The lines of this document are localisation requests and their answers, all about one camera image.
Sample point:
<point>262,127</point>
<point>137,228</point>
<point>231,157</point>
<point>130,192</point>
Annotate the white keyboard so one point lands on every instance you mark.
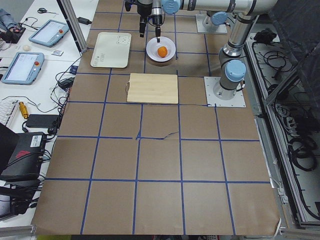
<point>8,109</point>

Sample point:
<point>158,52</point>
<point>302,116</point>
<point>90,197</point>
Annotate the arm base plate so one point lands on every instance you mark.
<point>214,24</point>
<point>216,96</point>

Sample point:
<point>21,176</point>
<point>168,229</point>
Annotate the black flat power brick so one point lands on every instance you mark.
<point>41,120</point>

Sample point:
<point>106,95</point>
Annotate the cream bear tray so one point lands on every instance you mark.
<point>111,50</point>

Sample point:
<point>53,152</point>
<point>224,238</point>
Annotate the orange fruit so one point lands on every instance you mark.
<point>162,51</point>

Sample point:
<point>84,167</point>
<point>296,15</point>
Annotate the gold cylindrical tool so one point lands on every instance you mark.
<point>23,110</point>

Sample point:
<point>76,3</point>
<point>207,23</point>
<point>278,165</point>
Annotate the white round plate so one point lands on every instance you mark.
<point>153,45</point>

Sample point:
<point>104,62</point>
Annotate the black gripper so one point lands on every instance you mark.
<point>157,20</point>
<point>144,10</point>

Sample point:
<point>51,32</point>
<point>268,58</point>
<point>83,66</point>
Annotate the bamboo cutting board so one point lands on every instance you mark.
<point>153,88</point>

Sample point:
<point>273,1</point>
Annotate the aluminium frame post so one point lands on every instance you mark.
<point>73,24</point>

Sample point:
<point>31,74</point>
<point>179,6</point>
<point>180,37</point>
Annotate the lower blue teach pendant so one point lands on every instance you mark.
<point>24,68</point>

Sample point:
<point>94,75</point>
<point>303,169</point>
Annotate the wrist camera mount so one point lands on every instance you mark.
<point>128,4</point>

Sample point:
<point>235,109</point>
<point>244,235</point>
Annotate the upper blue teach pendant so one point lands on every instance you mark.
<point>50,33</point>

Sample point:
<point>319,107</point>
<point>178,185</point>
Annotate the blue teach pendant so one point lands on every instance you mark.
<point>24,68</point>
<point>50,33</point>

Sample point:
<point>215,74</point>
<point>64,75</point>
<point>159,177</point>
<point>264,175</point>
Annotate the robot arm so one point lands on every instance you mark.
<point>171,7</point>
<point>246,12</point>

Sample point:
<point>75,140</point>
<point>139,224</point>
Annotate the black power adapter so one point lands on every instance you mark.
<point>84,21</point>

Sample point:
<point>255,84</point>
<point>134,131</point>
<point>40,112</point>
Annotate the black scissors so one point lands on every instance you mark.
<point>43,10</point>

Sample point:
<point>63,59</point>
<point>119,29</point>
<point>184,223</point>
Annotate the black computer box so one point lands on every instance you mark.
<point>20,155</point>

